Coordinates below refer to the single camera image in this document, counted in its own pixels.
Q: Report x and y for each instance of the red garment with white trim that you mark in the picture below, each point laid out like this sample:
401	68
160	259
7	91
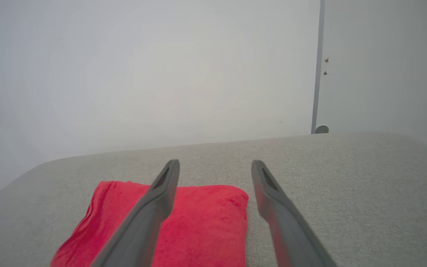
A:
206	230

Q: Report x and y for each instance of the light grey fabric sofa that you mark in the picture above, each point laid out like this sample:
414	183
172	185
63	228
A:
347	185

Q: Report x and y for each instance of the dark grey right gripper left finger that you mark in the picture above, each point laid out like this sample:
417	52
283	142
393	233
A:
143	222

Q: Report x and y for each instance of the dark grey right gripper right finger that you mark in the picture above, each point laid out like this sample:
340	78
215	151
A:
287	230

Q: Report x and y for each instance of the round grey metal disc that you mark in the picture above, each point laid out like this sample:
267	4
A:
322	129

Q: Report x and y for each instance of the grey vertical wall strip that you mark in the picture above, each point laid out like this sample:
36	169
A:
318	66

